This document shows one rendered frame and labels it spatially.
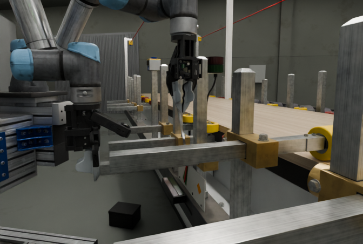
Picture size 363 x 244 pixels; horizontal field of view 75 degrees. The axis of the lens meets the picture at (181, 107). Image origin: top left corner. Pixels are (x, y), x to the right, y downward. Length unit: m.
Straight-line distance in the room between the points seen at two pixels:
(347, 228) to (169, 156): 0.27
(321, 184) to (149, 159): 0.26
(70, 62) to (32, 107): 0.56
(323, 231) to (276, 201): 0.57
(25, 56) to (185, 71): 0.38
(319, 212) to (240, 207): 0.33
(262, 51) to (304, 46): 1.16
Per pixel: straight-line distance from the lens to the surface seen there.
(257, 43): 7.60
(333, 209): 0.29
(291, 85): 2.02
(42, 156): 1.18
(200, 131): 0.76
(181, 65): 0.62
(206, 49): 7.55
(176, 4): 0.66
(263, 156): 0.48
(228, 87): 2.58
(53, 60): 0.64
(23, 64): 0.65
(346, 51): 0.34
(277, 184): 0.81
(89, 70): 0.63
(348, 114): 0.34
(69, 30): 1.16
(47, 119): 1.13
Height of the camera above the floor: 1.08
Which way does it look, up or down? 6 degrees down
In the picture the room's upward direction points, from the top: straight up
